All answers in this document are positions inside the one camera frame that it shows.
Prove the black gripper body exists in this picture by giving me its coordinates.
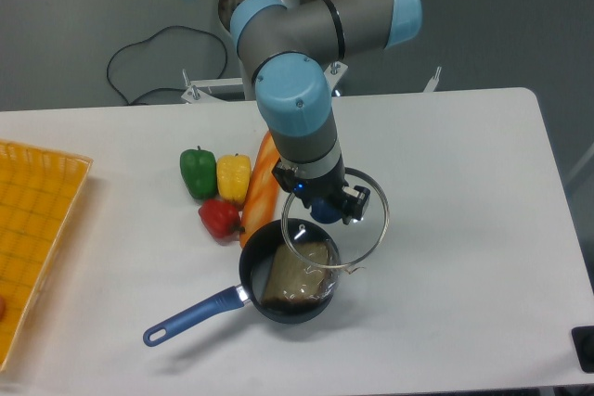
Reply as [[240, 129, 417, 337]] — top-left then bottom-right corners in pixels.
[[293, 159, 348, 218]]

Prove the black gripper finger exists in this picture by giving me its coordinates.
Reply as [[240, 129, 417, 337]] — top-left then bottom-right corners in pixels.
[[341, 185, 370, 224], [272, 161, 299, 195]]

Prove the glass pot lid blue knob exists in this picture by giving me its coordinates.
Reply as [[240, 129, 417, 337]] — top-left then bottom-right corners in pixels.
[[280, 167, 391, 269]]

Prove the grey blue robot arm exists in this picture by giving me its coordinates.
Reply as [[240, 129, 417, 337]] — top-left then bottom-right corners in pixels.
[[229, 0, 422, 223]]

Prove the toy baguette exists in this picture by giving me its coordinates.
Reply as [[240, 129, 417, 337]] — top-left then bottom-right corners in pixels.
[[239, 132, 279, 248]]

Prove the yellow toy bell pepper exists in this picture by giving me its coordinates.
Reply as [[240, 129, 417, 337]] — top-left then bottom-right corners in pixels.
[[216, 154, 252, 208]]

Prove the red toy bell pepper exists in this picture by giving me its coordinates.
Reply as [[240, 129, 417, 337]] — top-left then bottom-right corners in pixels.
[[198, 198, 244, 240]]

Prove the green toy bell pepper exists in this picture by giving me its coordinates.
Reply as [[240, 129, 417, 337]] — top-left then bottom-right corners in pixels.
[[179, 147, 217, 200]]

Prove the wrapped bread slice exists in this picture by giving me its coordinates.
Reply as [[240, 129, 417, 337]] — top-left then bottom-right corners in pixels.
[[258, 240, 359, 313]]

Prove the yellow plastic basket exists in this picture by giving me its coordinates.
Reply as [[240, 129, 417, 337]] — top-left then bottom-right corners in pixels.
[[1, 140, 93, 370]]

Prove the black object table corner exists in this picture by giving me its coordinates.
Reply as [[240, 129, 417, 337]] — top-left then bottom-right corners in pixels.
[[571, 326, 594, 374]]

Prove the dark pot blue handle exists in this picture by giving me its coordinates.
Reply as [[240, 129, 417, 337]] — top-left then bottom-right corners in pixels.
[[143, 219, 340, 347]]

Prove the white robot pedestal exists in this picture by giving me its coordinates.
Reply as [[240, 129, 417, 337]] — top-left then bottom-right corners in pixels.
[[181, 0, 414, 104]]

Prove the black cable on floor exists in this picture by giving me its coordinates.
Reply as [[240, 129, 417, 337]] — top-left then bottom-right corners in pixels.
[[106, 25, 229, 106]]

